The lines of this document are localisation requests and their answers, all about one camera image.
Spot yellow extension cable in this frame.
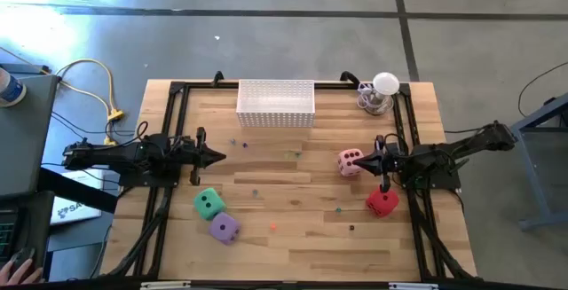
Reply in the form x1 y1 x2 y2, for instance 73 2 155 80
55 58 126 147

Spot silver bar bracket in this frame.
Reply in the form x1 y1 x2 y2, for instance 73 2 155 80
140 280 192 290
389 282 439 290

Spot black desk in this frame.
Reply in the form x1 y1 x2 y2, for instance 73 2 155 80
0 167 120 285

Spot backlit black keyboard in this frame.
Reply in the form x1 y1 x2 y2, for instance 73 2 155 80
0 208 21 260

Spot large pink foam die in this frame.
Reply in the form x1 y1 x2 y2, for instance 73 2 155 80
336 148 366 177

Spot white mushroom table lamp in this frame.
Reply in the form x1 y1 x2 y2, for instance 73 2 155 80
357 72 401 117

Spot white bottle with blue label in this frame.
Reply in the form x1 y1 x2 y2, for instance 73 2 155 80
0 67 28 108

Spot large green foam die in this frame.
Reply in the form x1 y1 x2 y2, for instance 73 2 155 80
193 186 227 222

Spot white printed leaflet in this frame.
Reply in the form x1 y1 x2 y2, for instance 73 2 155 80
49 169 104 226

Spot large red foam die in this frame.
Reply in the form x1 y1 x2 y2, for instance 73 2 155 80
365 187 400 219

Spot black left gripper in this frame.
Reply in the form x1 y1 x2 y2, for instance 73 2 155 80
177 126 227 187

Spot white coiled lamp cable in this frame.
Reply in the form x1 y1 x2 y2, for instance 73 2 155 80
357 82 378 109

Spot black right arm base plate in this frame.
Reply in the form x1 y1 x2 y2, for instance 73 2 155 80
401 165 462 192

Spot blue-grey metal table frame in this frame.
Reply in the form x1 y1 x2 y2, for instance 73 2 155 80
509 92 568 231

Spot black aluminium table frame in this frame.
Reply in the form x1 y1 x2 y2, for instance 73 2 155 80
99 71 478 282

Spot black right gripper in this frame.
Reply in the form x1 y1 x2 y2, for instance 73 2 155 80
353 134 403 194

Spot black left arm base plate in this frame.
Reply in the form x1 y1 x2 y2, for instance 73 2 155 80
118 165 182 189

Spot large purple foam die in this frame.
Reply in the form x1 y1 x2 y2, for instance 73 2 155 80
208 211 243 247

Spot white perforated metal basket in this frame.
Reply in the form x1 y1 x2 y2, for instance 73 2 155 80
235 79 317 129

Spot person's hand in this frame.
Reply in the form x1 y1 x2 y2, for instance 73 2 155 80
0 257 44 286

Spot grey desk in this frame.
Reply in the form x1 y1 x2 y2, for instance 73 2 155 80
0 62 61 198

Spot black computer mouse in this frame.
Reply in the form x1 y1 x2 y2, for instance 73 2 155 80
9 247 36 270

